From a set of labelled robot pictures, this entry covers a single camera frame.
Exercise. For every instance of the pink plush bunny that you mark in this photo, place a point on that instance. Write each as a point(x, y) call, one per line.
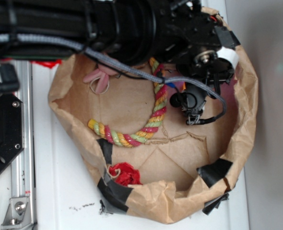
point(99, 79)

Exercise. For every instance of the multicolour twisted rope toy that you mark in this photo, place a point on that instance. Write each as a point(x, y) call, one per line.
point(141, 136)

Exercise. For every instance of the metal corner bracket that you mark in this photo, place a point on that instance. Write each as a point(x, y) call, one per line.
point(18, 214)

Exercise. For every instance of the red crumpled plastic toy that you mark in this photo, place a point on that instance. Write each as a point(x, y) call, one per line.
point(124, 174)

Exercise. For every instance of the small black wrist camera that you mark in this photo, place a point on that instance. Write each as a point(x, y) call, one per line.
point(191, 101)

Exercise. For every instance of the aluminium extrusion rail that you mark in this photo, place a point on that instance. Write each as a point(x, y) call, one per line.
point(23, 166)

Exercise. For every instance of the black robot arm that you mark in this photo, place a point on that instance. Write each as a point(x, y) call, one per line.
point(130, 31)

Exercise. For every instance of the brown paper bag enclosure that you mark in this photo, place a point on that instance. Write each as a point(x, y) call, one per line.
point(183, 168)

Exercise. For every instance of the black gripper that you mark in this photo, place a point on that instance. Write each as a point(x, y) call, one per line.
point(197, 43)

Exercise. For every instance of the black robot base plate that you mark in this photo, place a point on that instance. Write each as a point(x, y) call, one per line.
point(11, 129)

